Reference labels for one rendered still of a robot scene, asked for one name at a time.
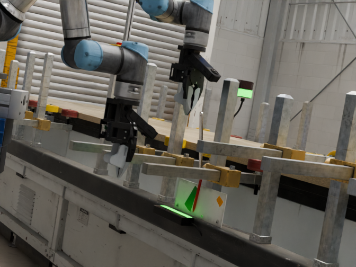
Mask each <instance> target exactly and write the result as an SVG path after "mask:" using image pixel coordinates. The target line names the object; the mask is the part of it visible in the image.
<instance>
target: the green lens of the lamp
mask: <svg viewBox="0 0 356 267"><path fill-rule="evenodd" d="M237 96H243V97H250V98H251V97H252V91H250V90H244V89H240V88H239V89H238V94H237Z"/></svg>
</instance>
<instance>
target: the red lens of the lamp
mask: <svg viewBox="0 0 356 267"><path fill-rule="evenodd" d="M238 81H239V87H240V88H246V89H250V90H253V85H254V83H252V82H247V81H240V80H238Z"/></svg>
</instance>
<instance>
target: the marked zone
mask: <svg viewBox="0 0 356 267"><path fill-rule="evenodd" d="M196 192H197V187H196V186H195V187H194V188H193V190H192V192H191V193H190V195H189V197H188V199H187V200H186V202H185V206H186V207H187V209H188V210H189V211H191V208H192V205H193V202H194V199H195V195H196Z"/></svg>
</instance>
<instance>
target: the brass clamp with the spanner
mask: <svg viewBox="0 0 356 267"><path fill-rule="evenodd" d="M203 167H205V168H207V169H213V170H218V171H220V178H219V181H211V180H207V181H210V182H213V183H216V184H219V185H222V186H225V187H232V188H238V187H239V182H240V178H241V171H238V170H235V171H233V170H229V167H223V166H215V165H211V164H210V163H206V164H204V166H203Z"/></svg>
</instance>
